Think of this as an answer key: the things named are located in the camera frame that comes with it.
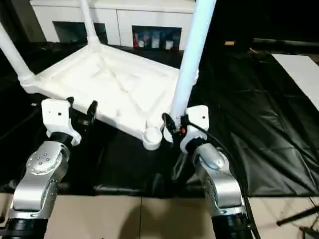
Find white plastic table top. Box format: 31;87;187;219
18;43;200;152

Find white plastic table leg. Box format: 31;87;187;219
0;24;35;86
162;0;217;143
79;0;105;51

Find black work mat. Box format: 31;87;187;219
0;41;319;199

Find white cabinet with glass doors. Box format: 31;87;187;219
29;0;195;51

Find white flat board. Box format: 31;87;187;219
271;53;319;112

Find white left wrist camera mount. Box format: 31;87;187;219
40;98;82;147

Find black metal rail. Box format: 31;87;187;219
252;38;319;47

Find black metal stand frame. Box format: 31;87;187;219
276;206;319;227

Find black floor cables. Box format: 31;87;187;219
294;196;319;239

